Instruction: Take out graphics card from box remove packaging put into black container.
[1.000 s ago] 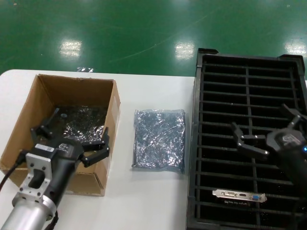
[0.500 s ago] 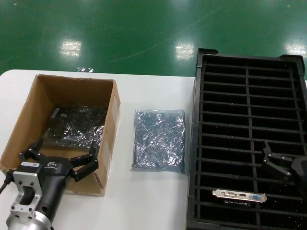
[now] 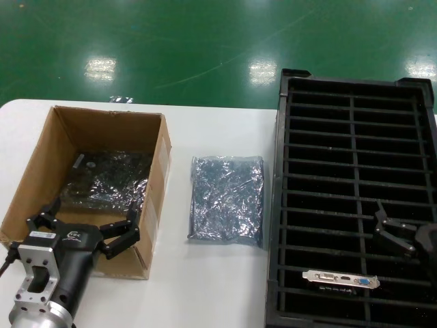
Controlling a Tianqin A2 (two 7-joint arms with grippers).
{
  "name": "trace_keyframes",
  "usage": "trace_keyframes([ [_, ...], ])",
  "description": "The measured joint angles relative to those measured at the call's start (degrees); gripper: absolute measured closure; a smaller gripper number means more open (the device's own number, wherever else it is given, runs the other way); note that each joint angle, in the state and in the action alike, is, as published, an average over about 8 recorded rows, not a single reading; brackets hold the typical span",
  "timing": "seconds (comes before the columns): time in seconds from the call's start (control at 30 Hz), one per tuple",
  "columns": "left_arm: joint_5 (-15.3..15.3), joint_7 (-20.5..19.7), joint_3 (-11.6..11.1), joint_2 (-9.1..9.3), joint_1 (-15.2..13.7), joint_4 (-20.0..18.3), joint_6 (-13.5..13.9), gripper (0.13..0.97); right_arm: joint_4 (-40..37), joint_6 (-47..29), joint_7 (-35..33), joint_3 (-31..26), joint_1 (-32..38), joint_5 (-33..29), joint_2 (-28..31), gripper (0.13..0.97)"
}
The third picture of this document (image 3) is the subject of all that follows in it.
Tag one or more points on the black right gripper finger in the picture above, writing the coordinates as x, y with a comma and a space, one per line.
392, 239

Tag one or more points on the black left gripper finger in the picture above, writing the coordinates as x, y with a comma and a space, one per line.
42, 218
126, 239

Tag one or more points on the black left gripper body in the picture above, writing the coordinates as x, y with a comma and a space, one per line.
80, 246

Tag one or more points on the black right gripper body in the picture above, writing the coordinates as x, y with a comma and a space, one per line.
426, 242

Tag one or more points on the graphics card with silver bracket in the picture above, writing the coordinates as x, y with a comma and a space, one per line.
341, 279

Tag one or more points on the grey antistatic bag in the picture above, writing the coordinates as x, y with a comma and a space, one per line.
228, 201

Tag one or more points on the bagged graphics card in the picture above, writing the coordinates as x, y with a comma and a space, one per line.
112, 177

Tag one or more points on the brown cardboard box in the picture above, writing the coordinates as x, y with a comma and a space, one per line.
102, 123

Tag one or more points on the black slotted container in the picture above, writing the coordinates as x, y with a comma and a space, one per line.
280, 205

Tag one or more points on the shiny floor scrap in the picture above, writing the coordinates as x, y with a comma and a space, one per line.
121, 99

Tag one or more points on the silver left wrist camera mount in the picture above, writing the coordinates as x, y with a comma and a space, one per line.
35, 259

